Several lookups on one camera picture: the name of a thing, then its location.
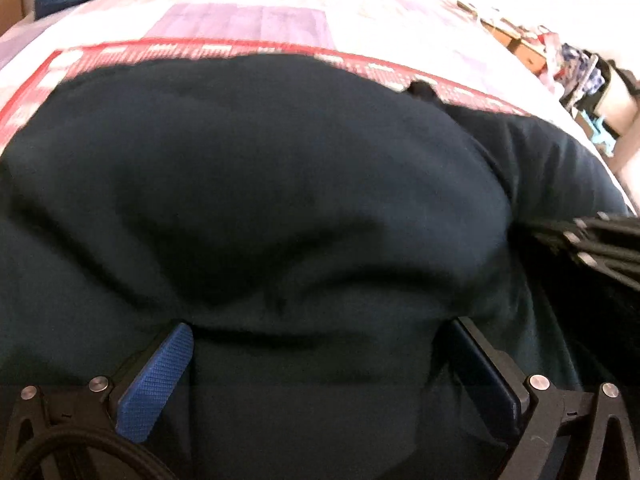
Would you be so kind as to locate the dark navy jacket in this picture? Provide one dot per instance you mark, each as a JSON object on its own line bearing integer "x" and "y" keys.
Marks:
{"x": 300, "y": 185}

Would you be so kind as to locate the red patterned cloth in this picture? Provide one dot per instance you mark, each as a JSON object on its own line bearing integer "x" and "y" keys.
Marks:
{"x": 200, "y": 50}

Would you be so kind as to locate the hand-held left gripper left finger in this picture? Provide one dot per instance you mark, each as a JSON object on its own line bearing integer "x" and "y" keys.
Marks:
{"x": 155, "y": 390}

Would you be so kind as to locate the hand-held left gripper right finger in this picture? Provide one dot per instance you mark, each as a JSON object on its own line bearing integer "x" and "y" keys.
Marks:
{"x": 487, "y": 380}

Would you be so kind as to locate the white and purple bed sheet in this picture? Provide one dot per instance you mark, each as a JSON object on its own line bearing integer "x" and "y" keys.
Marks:
{"x": 300, "y": 15}

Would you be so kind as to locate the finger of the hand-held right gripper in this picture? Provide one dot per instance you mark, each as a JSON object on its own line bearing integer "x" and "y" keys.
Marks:
{"x": 605, "y": 227}
{"x": 610, "y": 265}

